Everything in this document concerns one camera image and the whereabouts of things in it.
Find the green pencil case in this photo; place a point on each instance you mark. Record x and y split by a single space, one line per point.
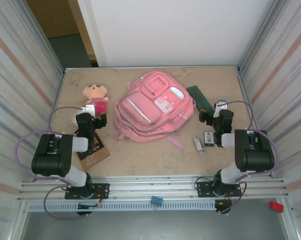
199 97

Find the black white card box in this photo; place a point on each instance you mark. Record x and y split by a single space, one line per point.
208 138

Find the clear pen tube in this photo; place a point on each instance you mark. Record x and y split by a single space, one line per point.
198 145

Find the pink plush doll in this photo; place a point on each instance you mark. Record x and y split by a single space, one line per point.
96 93

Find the brown book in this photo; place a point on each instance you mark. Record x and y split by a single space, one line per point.
96 155

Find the pink backpack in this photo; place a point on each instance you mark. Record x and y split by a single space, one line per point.
150 110

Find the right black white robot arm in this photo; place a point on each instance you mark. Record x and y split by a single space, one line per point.
255 155

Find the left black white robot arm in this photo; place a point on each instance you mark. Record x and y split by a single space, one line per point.
50 160

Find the grey cup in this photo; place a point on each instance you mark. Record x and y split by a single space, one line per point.
221 100

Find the translucent side panel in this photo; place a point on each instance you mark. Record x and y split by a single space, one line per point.
290 100
10 100

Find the black power connector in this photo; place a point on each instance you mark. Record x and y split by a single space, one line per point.
84 213
223 206

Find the beige door jamb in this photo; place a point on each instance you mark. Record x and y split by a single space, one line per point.
83 30

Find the blue connector block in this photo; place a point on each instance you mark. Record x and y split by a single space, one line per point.
156 200

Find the red plastic block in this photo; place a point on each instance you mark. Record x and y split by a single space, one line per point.
276 207

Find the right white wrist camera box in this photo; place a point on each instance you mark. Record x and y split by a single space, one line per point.
217 112

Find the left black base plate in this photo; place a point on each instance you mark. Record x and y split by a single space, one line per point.
101 191

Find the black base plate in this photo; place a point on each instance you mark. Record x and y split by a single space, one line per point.
203 188
101 191

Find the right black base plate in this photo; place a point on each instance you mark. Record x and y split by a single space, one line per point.
203 188

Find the aluminium rail frame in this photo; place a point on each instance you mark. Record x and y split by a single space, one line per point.
153 185

